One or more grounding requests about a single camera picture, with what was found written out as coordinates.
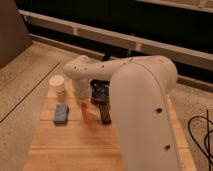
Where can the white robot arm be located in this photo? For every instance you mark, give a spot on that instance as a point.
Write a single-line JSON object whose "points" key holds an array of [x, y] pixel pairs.
{"points": [[138, 92]]}

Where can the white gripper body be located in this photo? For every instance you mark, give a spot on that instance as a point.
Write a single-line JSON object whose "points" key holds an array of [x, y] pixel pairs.
{"points": [[81, 90]]}

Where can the black frying pan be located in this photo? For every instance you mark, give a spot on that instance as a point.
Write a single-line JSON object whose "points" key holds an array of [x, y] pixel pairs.
{"points": [[100, 96]]}

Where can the blue sponge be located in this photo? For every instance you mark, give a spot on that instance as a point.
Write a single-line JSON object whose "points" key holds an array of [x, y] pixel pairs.
{"points": [[61, 114]]}

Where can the white cup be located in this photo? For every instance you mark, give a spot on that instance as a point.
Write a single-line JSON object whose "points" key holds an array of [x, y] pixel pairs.
{"points": [[57, 83]]}

